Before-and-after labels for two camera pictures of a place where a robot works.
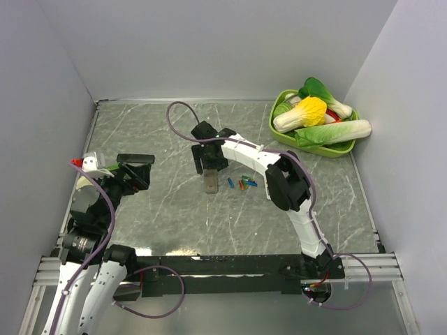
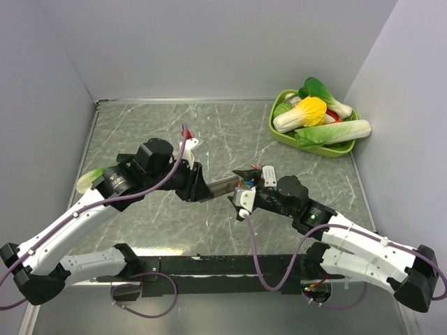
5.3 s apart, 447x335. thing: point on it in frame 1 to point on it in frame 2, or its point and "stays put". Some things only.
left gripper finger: x=140 y=176 to x=202 y=181
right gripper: x=198 y=153 to x=251 y=174
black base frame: x=225 y=276 stays put
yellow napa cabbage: x=310 y=112 stays put
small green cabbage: x=281 y=108 stays put
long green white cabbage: x=321 y=135 stays put
